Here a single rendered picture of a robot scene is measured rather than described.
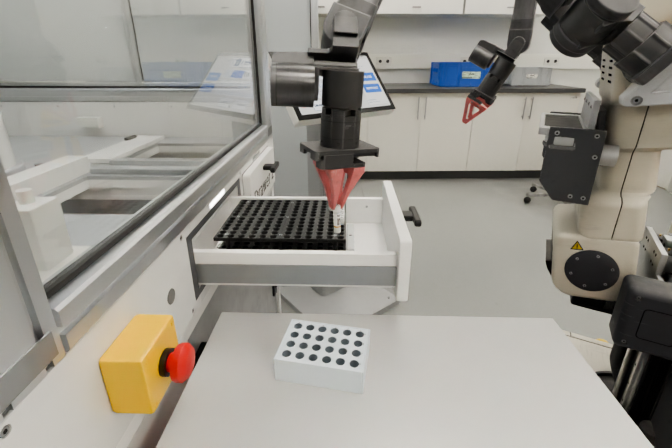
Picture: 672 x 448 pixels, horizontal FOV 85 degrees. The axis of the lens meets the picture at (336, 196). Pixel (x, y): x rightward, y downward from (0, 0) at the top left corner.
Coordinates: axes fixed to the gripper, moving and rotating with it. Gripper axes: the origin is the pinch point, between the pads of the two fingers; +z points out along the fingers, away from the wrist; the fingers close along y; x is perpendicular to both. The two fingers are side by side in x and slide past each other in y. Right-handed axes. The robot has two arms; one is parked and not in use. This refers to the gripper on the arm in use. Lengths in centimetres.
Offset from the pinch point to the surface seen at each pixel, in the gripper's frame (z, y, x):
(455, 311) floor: 93, -100, -62
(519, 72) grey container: -20, -304, -220
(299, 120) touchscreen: 0, -24, -81
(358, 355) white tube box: 18.3, 1.4, 12.6
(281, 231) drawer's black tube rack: 7.5, 6.2, -8.1
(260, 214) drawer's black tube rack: 7.7, 7.6, -17.0
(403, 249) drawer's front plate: 5.2, -7.5, 8.3
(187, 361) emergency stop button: 10.0, 23.5, 13.9
